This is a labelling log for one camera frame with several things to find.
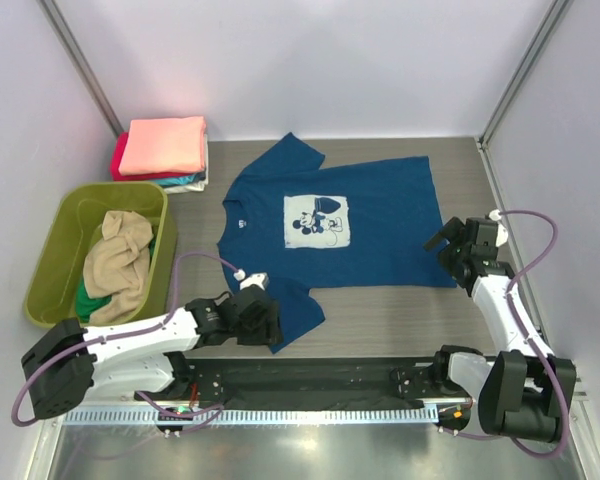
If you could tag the folded magenta t shirt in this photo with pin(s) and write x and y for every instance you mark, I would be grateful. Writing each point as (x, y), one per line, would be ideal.
(116, 159)

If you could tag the green t shirt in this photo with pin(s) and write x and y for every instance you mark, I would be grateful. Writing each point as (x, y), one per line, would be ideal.
(113, 282)

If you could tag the left aluminium frame post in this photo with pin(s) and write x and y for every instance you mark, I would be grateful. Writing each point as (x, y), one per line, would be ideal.
(70, 44)

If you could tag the blue mickey t shirt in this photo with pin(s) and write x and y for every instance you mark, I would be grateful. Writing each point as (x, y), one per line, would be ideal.
(307, 226)

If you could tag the olive green plastic bin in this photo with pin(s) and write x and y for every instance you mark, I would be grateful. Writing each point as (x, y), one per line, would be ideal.
(77, 228)

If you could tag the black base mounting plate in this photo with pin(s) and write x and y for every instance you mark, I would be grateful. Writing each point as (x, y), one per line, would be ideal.
(225, 379)

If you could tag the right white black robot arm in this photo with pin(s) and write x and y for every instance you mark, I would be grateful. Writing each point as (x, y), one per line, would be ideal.
(525, 393)

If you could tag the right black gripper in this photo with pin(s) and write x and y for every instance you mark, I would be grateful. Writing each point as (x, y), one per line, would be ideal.
(453, 241)

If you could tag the aluminium frame post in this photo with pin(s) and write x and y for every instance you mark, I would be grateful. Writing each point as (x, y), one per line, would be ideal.
(70, 44)
(541, 38)

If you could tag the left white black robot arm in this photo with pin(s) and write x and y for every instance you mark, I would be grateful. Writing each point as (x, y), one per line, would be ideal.
(72, 363)

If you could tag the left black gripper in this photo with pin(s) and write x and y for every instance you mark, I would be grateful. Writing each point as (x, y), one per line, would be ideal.
(262, 320)

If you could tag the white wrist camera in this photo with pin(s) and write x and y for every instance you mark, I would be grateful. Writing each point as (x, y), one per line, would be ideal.
(260, 280)
(502, 234)

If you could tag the folded salmon pink t shirt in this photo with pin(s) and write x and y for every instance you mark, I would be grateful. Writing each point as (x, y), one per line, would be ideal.
(164, 145)

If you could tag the white slotted cable duct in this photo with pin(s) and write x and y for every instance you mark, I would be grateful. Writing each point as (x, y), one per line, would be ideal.
(147, 415)

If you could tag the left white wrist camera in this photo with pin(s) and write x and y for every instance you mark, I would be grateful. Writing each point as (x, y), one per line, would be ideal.
(260, 280)

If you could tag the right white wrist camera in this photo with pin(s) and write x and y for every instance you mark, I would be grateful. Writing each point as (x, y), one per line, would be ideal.
(502, 234)

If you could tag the folded teal t shirt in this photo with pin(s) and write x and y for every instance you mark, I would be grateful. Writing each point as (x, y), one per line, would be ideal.
(196, 180)

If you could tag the beige t shirt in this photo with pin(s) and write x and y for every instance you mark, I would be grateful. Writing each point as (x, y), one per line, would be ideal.
(135, 230)

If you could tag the right aluminium frame post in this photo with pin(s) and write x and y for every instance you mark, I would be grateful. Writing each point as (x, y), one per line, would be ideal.
(541, 38)

